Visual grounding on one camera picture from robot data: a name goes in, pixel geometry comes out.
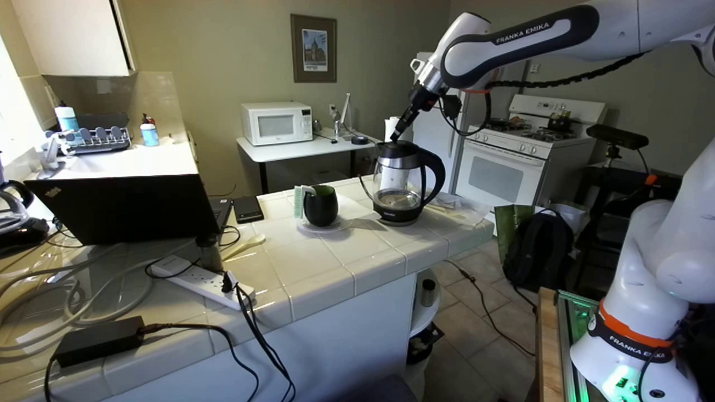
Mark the small bottle on shelf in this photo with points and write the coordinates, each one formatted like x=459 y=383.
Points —
x=428 y=290

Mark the white stove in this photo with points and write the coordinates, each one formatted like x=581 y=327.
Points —
x=514 y=164

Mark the framed wall picture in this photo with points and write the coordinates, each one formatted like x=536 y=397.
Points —
x=314 y=47

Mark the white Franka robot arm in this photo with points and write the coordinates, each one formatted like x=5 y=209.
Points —
x=522 y=36

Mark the white power strip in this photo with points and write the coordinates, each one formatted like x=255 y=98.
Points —
x=201 y=282

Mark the white upper cabinet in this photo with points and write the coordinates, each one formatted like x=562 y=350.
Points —
x=74 y=36

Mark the black smartphone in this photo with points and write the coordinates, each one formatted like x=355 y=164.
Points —
x=249 y=209

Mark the blue liquid bottle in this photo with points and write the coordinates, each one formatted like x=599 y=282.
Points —
x=150 y=133

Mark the green bag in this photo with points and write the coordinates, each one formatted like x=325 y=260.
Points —
x=507 y=226

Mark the black power adapter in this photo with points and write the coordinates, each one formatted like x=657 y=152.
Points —
x=101 y=340

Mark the white microwave table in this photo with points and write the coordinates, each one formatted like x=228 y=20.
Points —
x=305 y=152

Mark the black mug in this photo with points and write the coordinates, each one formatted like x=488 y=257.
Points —
x=321 y=205

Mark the black laptop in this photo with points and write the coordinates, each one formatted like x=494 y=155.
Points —
x=126 y=209

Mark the white microwave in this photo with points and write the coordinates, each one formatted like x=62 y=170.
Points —
x=278 y=124

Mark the light blue container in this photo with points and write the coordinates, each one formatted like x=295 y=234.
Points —
x=66 y=118

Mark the black camera on tripod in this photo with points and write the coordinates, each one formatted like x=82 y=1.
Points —
x=618 y=136

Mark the black backpack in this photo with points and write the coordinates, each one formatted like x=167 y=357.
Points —
x=536 y=248

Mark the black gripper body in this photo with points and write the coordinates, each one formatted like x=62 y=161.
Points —
x=424 y=100

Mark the grey dish rack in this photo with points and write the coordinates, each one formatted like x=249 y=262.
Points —
x=89 y=138

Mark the green base plate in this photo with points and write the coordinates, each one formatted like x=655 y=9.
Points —
x=581 y=336

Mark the wooden robot mounting board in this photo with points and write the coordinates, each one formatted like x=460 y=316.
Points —
x=550 y=349

